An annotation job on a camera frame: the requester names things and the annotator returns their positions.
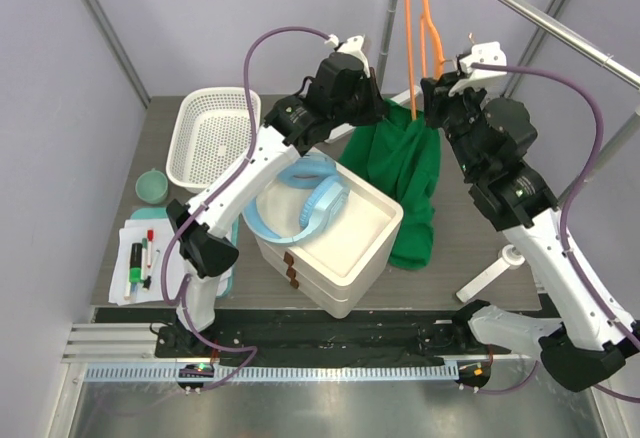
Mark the green highlighter marker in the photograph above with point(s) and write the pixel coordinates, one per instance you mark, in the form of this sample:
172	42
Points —
135	263

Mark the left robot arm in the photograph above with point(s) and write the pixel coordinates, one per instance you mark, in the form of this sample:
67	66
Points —
343	91

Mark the red capped marker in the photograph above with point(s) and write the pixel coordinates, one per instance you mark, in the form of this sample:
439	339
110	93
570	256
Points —
149	252

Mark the green capped marker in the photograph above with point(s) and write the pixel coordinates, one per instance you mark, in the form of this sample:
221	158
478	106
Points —
144	254

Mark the teal bordered mat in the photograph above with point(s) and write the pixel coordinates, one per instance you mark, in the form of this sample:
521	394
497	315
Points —
149	213

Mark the black capped marker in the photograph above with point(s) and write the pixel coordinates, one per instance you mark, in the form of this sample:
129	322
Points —
151	269

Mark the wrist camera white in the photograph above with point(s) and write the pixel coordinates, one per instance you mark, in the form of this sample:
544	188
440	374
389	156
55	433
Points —
482	67
353	46

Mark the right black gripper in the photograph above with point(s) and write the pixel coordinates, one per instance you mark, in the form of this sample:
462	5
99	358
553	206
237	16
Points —
437	98

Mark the white stacked storage box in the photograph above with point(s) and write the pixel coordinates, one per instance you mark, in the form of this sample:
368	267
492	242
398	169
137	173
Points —
337	268

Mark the green t shirt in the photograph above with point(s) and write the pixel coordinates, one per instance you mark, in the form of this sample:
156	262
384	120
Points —
401	157

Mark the green plastic cup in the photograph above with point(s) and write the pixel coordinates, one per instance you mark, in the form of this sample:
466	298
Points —
152	187

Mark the white slotted cable duct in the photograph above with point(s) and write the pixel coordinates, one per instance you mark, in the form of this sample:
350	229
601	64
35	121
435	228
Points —
199	373

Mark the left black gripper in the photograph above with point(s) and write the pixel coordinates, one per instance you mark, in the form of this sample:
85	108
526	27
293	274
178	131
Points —
377	109

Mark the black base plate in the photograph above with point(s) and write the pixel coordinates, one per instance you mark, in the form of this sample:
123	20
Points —
307	338

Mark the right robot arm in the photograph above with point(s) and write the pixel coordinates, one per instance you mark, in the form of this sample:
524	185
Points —
593	336

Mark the white perforated plastic basket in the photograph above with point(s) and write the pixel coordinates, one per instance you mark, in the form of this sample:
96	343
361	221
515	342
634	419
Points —
210	132

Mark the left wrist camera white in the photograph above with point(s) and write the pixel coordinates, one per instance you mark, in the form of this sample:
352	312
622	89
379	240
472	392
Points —
353	46

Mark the orange clothes hanger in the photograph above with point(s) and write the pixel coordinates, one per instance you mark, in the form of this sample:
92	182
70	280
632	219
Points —
430	40

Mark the light blue headphones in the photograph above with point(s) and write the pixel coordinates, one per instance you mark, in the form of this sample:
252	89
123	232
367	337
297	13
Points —
316	172

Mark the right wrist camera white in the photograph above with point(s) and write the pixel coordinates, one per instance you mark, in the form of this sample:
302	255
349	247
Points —
482	67

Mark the metal clothes rack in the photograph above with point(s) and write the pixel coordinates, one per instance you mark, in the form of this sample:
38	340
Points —
601	154

